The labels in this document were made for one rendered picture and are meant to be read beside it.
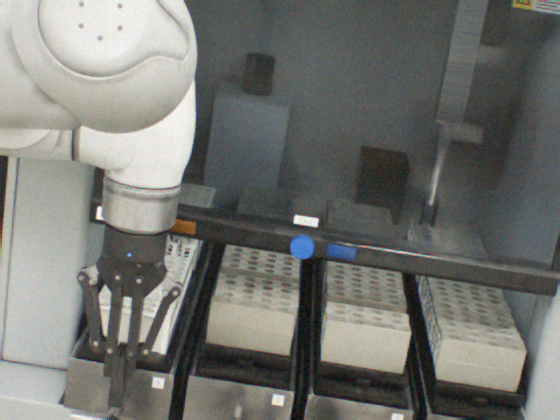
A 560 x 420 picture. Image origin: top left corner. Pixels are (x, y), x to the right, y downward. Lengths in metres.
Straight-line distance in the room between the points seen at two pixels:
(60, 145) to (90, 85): 0.61
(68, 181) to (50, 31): 0.81
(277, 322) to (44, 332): 0.32
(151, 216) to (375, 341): 0.37
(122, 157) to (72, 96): 0.59
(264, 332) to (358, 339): 0.12
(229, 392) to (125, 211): 0.29
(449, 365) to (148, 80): 0.90
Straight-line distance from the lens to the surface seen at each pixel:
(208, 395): 1.42
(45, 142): 1.24
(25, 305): 1.52
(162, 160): 1.25
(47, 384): 1.51
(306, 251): 1.39
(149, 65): 0.66
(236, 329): 1.46
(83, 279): 1.35
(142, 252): 1.30
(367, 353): 1.47
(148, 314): 1.42
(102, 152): 1.25
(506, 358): 1.49
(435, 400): 1.45
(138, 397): 1.43
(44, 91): 0.68
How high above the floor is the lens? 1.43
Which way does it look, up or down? 17 degrees down
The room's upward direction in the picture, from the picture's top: 9 degrees clockwise
